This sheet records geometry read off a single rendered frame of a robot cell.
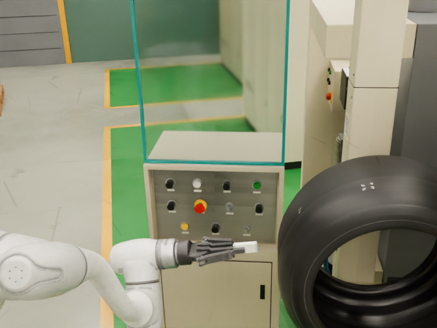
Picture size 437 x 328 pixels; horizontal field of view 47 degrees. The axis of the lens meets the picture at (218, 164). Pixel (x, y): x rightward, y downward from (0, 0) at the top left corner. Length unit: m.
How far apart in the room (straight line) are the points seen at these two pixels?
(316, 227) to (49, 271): 0.69
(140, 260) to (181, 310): 0.84
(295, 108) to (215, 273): 2.84
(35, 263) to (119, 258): 0.59
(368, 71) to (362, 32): 0.12
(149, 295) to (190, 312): 0.83
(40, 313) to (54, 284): 2.39
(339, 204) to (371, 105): 0.39
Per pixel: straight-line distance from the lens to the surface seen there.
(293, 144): 4.90
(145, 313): 1.50
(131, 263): 1.53
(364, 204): 1.33
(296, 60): 4.66
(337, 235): 1.34
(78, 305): 3.39
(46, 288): 1.01
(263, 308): 2.28
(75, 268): 1.06
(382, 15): 1.55
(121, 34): 10.11
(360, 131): 1.62
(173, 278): 2.23
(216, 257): 1.47
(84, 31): 10.11
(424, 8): 2.14
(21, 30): 10.18
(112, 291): 1.32
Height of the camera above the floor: 2.06
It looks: 24 degrees down
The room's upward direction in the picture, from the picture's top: 1 degrees counter-clockwise
